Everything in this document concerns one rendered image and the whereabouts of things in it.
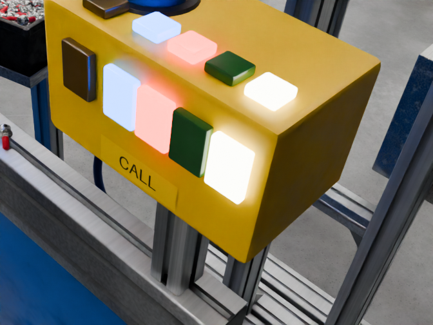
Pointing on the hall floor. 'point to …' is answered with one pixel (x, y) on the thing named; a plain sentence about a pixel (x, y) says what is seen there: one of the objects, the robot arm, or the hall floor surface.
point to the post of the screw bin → (44, 127)
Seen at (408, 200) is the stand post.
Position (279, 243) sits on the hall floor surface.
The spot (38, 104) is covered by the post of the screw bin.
